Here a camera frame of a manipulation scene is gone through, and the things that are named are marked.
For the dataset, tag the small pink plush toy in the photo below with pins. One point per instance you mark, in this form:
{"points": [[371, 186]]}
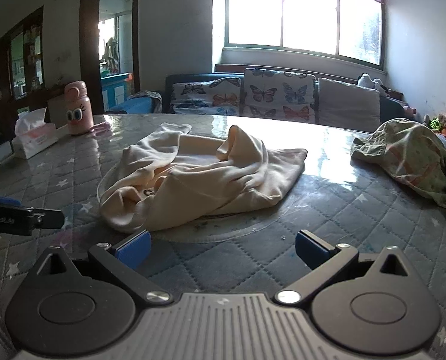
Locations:
{"points": [[409, 110]]}

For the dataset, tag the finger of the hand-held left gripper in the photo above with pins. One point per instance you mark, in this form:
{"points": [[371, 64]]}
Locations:
{"points": [[50, 219], [1, 200]]}

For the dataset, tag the blue cloth pile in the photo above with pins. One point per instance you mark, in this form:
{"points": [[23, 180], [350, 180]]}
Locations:
{"points": [[144, 101]]}

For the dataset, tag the blue white cabinet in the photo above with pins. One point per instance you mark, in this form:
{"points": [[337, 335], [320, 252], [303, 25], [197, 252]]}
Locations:
{"points": [[116, 90]]}

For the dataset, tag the cream garment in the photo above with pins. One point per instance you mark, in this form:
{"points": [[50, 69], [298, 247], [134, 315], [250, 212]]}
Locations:
{"points": [[208, 180]]}

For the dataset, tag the square butterfly print cushion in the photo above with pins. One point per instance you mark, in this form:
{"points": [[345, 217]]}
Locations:
{"points": [[279, 95]]}

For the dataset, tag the dark wooden door frame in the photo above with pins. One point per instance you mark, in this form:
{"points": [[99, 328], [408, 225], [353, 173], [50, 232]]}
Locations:
{"points": [[89, 45]]}

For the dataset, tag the green patterned garment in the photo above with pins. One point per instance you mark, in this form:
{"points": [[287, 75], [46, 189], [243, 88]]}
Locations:
{"points": [[406, 150]]}

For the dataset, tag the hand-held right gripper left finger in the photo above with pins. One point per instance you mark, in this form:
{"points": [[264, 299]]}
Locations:
{"points": [[132, 249]]}

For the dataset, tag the small pink cloth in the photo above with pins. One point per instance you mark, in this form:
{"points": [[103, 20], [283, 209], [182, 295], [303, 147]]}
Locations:
{"points": [[101, 128]]}

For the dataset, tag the large window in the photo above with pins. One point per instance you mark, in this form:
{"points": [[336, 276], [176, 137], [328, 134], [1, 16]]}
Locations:
{"points": [[283, 11]]}

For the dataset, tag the plain beige cushion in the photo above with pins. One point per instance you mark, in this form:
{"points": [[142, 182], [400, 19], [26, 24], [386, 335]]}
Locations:
{"points": [[348, 101]]}

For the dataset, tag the brown cardboard box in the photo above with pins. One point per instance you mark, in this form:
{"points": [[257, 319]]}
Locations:
{"points": [[57, 112]]}

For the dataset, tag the dark wooden glass cabinet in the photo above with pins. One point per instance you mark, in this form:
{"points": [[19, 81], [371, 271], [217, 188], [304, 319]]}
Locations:
{"points": [[16, 63]]}

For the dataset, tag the pink cartoon-face bottle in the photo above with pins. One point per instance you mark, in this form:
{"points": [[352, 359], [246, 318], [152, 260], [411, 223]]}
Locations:
{"points": [[78, 108]]}

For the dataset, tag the white plush toy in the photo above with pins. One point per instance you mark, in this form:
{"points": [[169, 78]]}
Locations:
{"points": [[369, 81]]}

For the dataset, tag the wide butterfly print cushion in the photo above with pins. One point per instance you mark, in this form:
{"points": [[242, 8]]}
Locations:
{"points": [[204, 97]]}

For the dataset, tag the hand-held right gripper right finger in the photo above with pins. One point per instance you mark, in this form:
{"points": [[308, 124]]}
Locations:
{"points": [[313, 249]]}

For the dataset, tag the green orange plush toys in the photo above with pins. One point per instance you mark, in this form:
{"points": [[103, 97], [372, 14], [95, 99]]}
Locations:
{"points": [[440, 123]]}

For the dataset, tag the dark blue sofa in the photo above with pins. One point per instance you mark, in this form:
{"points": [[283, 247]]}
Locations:
{"points": [[390, 110]]}

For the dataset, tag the white pink tissue box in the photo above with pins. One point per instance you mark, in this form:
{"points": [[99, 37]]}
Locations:
{"points": [[33, 135]]}

